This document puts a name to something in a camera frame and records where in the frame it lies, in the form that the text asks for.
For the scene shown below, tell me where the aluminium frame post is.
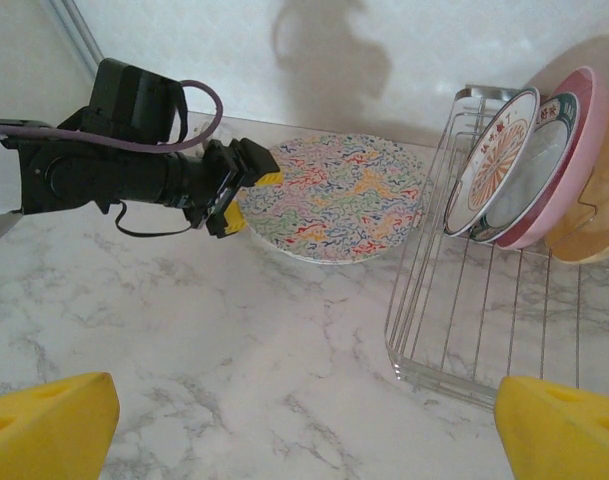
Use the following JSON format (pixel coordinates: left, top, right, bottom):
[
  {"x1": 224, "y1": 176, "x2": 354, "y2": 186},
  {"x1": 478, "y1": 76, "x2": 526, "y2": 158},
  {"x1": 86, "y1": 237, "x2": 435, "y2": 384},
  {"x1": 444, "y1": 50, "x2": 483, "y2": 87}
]
[{"x1": 46, "y1": 0, "x2": 103, "y2": 79}]

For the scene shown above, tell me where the metal wire dish rack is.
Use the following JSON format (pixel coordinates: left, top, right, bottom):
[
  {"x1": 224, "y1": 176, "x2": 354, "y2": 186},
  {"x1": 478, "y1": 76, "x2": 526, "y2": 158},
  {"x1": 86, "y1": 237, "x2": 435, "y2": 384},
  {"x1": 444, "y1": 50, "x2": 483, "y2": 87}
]
[{"x1": 383, "y1": 83, "x2": 609, "y2": 411}]

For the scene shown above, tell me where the small orange sunburst plate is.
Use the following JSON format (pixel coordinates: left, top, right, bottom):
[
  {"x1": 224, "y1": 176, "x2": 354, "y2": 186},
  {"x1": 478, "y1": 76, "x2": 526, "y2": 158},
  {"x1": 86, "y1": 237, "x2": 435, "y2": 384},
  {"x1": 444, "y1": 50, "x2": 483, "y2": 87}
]
[{"x1": 442, "y1": 85, "x2": 542, "y2": 237}]

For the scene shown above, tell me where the thin black left gripper cable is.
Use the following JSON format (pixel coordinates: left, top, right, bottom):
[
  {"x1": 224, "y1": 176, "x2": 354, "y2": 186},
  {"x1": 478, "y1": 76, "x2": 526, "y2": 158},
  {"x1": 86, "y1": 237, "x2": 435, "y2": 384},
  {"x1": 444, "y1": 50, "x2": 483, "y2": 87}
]
[{"x1": 114, "y1": 199, "x2": 193, "y2": 239}]

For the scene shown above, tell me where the white plate dark green rim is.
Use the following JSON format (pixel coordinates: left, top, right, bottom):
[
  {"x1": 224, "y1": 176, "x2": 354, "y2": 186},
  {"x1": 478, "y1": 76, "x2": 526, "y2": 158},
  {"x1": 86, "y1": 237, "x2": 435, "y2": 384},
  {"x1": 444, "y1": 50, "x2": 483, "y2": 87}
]
[{"x1": 466, "y1": 91, "x2": 580, "y2": 245}]

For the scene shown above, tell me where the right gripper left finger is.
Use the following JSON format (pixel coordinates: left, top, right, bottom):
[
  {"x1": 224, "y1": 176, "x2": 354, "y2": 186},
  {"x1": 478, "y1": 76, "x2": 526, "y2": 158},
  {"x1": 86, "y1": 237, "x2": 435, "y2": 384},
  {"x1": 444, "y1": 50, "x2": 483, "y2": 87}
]
[{"x1": 0, "y1": 371, "x2": 121, "y2": 480}]

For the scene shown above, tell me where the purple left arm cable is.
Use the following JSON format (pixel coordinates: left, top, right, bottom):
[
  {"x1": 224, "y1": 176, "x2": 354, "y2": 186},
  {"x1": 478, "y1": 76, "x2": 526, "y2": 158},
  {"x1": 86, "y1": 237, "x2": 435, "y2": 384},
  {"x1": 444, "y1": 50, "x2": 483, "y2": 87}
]
[{"x1": 0, "y1": 79, "x2": 223, "y2": 154}]

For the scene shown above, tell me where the large colourful squiggle plate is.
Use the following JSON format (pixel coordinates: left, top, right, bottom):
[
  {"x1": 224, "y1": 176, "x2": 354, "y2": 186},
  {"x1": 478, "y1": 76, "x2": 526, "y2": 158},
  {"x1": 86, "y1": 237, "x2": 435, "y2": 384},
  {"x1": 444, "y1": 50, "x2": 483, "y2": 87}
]
[{"x1": 236, "y1": 133, "x2": 428, "y2": 265}]

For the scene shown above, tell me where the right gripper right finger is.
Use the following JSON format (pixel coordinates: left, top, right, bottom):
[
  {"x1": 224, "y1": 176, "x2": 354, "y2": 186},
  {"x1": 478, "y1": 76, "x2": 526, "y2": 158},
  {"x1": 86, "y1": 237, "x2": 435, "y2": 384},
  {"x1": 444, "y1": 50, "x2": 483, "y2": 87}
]
[{"x1": 493, "y1": 374, "x2": 609, "y2": 480}]

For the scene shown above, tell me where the pink plate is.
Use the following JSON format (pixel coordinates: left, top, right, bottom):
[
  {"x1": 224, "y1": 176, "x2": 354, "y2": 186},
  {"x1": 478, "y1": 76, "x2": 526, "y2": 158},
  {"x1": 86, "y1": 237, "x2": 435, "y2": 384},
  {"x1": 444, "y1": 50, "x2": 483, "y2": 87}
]
[{"x1": 493, "y1": 64, "x2": 609, "y2": 251}]

